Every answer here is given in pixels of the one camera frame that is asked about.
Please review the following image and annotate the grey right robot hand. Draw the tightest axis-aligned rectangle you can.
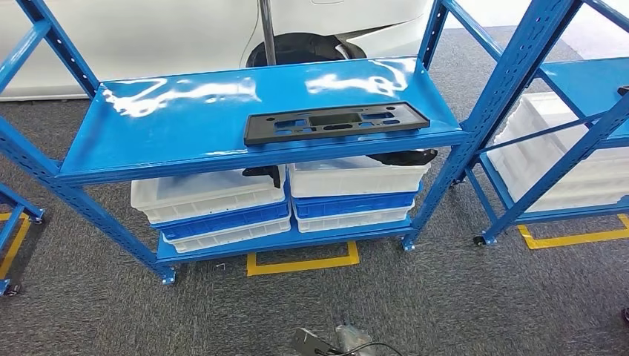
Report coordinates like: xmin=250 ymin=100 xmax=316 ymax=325
xmin=335 ymin=319 xmax=378 ymax=356

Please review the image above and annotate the black plastic plate frame part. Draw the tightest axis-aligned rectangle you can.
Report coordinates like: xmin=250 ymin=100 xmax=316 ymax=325
xmin=243 ymin=102 xmax=432 ymax=147

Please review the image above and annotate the black plastic car part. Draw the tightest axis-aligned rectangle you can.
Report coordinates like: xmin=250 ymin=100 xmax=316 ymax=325
xmin=241 ymin=165 xmax=283 ymax=190
xmin=366 ymin=148 xmax=438 ymax=168

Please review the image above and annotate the blue metal shelf rack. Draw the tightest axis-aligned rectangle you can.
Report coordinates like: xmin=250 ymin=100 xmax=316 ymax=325
xmin=0 ymin=182 xmax=46 ymax=297
xmin=0 ymin=0 xmax=583 ymax=286
xmin=449 ymin=0 xmax=629 ymax=247

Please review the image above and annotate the large white plastic crate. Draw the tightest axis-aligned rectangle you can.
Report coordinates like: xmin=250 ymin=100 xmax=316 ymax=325
xmin=486 ymin=91 xmax=629 ymax=213

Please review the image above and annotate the grey metal pole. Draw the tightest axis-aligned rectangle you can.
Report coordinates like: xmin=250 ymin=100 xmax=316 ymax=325
xmin=257 ymin=0 xmax=277 ymax=67

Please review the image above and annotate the white car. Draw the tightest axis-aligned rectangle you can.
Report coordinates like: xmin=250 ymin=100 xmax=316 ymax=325
xmin=0 ymin=0 xmax=433 ymax=102

